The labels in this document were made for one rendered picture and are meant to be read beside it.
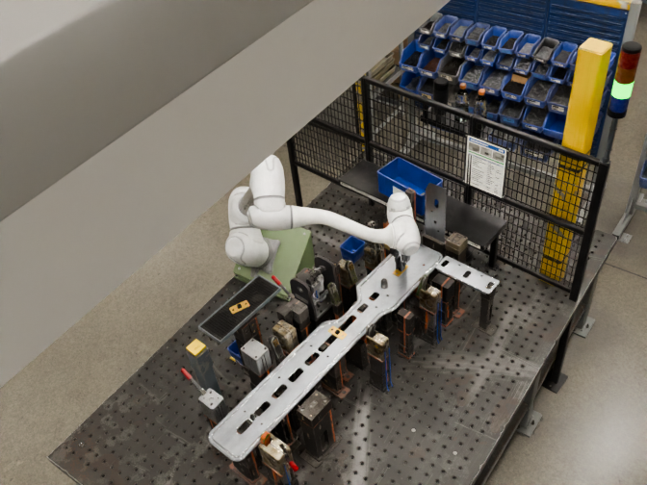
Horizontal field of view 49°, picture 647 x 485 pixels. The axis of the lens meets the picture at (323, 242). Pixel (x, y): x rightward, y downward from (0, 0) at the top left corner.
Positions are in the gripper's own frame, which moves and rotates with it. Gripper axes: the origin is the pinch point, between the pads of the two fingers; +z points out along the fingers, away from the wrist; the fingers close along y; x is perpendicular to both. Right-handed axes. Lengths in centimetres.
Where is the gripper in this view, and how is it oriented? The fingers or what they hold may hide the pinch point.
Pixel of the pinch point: (400, 264)
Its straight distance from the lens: 331.2
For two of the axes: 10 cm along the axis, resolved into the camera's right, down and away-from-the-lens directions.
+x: 6.4, -5.8, 5.0
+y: 7.6, 4.0, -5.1
